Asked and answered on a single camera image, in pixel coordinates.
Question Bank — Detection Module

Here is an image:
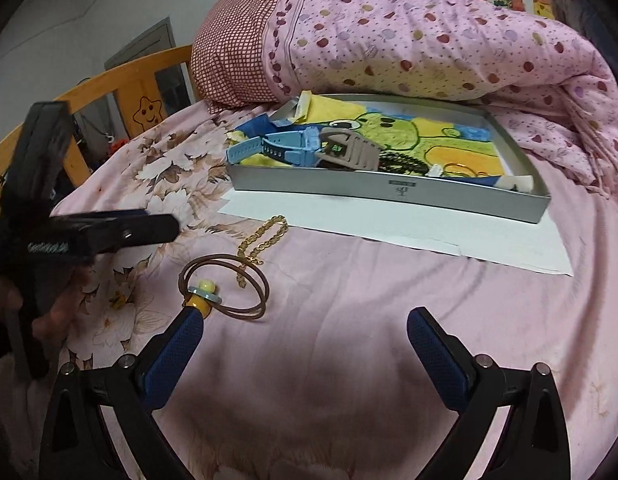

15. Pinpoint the brown cord amber bead necklace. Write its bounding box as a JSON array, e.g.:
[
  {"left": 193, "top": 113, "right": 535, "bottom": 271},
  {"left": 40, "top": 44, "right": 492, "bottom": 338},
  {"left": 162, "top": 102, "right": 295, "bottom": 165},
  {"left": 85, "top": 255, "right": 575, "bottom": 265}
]
[{"left": 177, "top": 252, "right": 271, "bottom": 321}]

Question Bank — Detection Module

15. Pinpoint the gold chain bracelet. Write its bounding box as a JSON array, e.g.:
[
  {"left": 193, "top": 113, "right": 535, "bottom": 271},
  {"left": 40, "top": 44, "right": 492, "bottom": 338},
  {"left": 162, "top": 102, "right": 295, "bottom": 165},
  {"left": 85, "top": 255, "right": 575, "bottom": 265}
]
[{"left": 235, "top": 213, "right": 291, "bottom": 290}]

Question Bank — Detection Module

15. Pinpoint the light blue kids watch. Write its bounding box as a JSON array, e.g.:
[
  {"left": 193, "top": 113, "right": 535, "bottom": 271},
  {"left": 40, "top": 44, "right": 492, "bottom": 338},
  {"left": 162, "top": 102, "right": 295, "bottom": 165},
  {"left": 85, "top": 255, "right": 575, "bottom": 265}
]
[{"left": 225, "top": 127, "right": 322, "bottom": 167}]

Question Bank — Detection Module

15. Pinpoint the black bead necklace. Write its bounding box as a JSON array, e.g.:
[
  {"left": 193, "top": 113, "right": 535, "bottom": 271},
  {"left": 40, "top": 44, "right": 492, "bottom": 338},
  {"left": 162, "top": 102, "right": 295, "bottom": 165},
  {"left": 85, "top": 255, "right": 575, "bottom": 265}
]
[{"left": 376, "top": 152, "right": 431, "bottom": 176}]

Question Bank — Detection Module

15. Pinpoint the grey strap watch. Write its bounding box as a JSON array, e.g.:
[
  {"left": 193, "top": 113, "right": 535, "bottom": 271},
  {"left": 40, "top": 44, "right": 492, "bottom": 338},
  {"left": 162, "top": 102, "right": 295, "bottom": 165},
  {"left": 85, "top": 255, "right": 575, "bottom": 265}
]
[{"left": 315, "top": 127, "right": 383, "bottom": 171}]

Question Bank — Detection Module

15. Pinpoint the person left hand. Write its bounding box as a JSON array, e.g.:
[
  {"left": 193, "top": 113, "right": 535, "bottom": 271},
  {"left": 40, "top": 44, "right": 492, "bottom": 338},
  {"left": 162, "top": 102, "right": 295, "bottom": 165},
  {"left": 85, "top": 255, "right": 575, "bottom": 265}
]
[{"left": 0, "top": 263, "right": 96, "bottom": 361}]

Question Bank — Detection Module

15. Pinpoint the yellow flower hair clip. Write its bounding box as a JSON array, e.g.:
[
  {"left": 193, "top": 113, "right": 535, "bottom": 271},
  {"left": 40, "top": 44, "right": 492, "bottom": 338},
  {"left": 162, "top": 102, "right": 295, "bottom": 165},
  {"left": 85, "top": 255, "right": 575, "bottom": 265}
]
[{"left": 108, "top": 290, "right": 128, "bottom": 310}]

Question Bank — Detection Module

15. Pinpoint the white paper sheet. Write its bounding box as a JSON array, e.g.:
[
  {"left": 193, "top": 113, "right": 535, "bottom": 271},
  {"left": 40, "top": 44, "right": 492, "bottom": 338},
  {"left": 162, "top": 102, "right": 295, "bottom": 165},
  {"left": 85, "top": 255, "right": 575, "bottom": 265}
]
[{"left": 220, "top": 190, "right": 574, "bottom": 276}]

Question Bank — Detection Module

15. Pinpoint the pink floral bed sheet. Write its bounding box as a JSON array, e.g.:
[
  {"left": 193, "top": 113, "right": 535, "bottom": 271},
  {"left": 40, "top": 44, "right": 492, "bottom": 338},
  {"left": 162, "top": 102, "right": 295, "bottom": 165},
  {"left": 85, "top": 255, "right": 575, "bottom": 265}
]
[{"left": 58, "top": 103, "right": 618, "bottom": 479}]

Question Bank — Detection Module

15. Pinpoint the red checkered pillow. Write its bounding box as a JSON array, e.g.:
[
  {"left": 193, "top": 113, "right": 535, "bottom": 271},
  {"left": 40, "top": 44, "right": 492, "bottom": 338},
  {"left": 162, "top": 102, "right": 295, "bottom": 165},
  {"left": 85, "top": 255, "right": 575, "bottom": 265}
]
[{"left": 191, "top": 0, "right": 277, "bottom": 110}]

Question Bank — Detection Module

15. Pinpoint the green dinosaur drawing paper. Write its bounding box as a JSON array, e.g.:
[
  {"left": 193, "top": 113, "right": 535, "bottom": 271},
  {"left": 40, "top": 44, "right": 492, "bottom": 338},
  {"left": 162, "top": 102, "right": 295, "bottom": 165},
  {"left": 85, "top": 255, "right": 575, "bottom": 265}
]
[{"left": 227, "top": 90, "right": 531, "bottom": 192}]

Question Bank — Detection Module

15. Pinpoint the pink dotted rolled quilt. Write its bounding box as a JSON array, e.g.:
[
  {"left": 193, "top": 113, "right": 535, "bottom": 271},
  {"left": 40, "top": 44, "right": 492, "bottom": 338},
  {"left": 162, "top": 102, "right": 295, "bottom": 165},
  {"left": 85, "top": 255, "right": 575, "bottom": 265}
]
[{"left": 262, "top": 0, "right": 618, "bottom": 195}]

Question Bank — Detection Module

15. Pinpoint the blue plastic wrapped bundle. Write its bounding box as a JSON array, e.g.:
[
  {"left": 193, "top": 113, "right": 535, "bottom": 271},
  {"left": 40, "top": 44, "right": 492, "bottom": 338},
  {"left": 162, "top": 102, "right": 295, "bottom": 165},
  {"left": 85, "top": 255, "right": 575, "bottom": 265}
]
[{"left": 551, "top": 0, "right": 618, "bottom": 63}]

